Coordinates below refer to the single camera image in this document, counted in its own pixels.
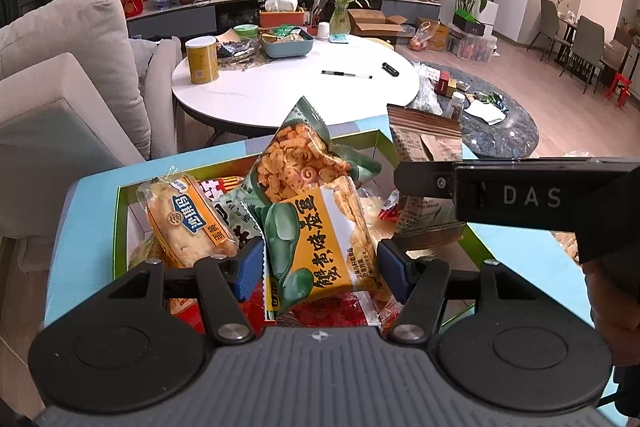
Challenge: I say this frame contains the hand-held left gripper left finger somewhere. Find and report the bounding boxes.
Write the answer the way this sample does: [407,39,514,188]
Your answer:
[107,237,265,343]

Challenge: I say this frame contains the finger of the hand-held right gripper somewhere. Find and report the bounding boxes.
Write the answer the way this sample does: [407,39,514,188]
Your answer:
[394,161,457,198]

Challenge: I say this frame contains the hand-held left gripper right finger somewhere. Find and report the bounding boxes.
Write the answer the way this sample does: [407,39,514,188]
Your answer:
[376,239,533,344]

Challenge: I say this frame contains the brown paper snack packet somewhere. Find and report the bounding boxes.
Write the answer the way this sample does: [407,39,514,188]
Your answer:
[387,103,467,239]

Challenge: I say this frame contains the red snack packet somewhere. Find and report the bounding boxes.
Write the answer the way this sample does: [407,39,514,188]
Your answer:
[274,289,384,329]

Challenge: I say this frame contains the yellow green bean packet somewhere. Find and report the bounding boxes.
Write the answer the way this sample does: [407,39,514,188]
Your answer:
[262,177,382,324]

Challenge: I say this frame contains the orange bread packet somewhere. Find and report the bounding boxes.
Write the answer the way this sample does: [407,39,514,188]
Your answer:
[135,166,239,270]

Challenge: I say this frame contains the yellow red cracker packet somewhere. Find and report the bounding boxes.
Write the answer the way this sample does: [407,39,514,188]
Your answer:
[197,176,247,198]

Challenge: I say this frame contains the green chip snack packet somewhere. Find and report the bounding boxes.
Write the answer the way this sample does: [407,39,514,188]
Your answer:
[214,96,384,254]

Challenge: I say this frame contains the green cardboard box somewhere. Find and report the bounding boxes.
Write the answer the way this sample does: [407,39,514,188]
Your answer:
[112,126,481,335]

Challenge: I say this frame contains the person's right hand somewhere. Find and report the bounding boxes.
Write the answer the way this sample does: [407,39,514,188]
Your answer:
[582,256,640,370]

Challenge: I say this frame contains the clear bag of bread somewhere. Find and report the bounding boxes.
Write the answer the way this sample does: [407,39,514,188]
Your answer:
[550,231,582,265]

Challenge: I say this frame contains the clear rice cracker packet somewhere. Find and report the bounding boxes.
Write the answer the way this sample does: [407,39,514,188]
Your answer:
[356,186,402,239]

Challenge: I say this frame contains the dark marble round table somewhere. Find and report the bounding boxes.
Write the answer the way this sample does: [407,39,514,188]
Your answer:
[409,61,541,158]

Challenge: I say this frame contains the brown glass jar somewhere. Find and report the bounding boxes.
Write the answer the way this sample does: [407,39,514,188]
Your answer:
[446,91,466,122]

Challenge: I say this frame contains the crumpled clear plastic bag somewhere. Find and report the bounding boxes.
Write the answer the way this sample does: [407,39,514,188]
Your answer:
[409,62,444,116]

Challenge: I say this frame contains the white paper sheet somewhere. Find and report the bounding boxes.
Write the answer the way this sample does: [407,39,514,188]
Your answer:
[464,99,507,126]

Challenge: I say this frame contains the small red box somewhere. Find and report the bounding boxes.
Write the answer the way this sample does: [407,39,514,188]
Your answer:
[434,74,459,96]

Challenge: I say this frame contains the black pen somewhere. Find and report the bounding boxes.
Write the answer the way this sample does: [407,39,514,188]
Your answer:
[321,69,374,80]

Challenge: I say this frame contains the plastic bag of oranges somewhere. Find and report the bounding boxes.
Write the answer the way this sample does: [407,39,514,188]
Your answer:
[408,21,442,52]

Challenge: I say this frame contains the red plastic stool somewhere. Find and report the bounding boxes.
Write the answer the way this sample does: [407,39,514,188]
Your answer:
[605,72,634,108]

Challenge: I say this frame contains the clear storage boxes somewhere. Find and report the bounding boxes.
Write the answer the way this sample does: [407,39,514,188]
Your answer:
[447,29,499,58]

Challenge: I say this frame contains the yellow cardboard box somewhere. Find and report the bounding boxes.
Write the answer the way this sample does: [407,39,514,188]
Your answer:
[415,17,452,52]

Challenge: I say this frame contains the grey dining chair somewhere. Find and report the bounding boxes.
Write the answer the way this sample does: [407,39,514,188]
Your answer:
[559,15,609,94]
[527,0,572,64]

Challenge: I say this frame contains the open brown cardboard box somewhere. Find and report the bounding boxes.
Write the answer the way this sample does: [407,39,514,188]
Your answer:
[347,8,407,38]

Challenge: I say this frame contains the green black box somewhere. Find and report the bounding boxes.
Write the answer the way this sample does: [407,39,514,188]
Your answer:
[452,9,494,38]

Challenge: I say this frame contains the white round table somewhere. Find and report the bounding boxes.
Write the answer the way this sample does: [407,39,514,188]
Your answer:
[171,34,421,126]

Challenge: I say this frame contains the white air purifier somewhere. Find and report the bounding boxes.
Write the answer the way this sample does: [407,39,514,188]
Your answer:
[479,0,501,28]

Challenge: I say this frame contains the glass vase with plant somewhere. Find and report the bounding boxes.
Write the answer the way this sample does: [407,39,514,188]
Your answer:
[319,0,372,38]

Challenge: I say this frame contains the blue grey plastic basket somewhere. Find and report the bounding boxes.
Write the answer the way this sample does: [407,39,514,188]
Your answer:
[259,29,315,60]

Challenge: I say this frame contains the yellow tin can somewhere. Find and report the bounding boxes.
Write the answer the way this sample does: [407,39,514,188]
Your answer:
[184,35,221,84]

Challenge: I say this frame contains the dark wrapped candy pile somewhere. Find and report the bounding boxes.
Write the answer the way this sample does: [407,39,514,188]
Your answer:
[217,39,262,68]

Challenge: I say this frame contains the orange tissue box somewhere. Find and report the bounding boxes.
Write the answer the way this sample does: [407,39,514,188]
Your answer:
[258,0,306,28]

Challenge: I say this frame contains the beige armchair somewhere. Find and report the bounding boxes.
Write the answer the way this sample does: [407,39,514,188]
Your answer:
[0,0,184,259]

